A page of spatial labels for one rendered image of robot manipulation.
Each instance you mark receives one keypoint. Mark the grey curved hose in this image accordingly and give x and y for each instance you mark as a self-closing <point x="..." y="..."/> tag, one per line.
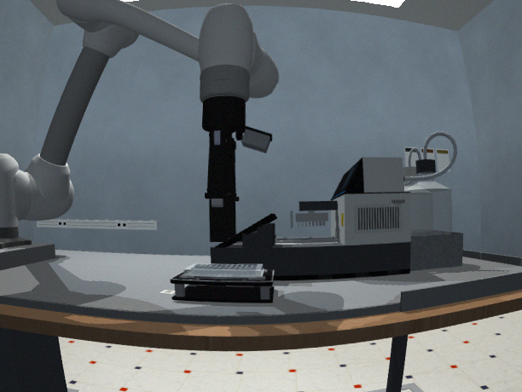
<point x="421" y="178"/>

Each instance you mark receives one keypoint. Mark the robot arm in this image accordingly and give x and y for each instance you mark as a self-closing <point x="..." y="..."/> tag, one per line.
<point x="229" y="56"/>

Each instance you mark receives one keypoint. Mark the clear bottle with black cap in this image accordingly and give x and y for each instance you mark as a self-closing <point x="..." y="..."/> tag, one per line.
<point x="431" y="203"/>

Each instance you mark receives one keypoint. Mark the dark grey raised edge strip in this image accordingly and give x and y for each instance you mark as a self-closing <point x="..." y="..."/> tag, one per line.
<point x="466" y="290"/>

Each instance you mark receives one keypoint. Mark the grey bottle with blue liquid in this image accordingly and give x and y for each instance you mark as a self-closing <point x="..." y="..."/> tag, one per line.
<point x="409" y="171"/>

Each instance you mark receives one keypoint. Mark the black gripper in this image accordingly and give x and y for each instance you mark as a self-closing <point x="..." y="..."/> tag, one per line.
<point x="222" y="113"/>

